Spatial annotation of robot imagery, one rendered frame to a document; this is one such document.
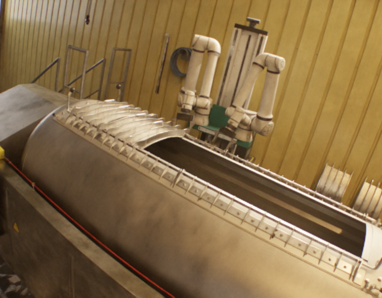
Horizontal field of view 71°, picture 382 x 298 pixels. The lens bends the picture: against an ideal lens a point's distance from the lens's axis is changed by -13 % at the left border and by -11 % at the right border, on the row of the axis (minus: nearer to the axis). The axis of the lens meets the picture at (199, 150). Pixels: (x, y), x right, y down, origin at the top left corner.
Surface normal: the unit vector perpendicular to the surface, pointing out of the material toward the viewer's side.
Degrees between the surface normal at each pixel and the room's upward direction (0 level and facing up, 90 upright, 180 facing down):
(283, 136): 90
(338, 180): 69
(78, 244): 0
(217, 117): 90
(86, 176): 55
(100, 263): 2
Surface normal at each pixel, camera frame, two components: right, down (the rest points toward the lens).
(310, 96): -0.52, 0.20
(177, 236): -0.27, -0.40
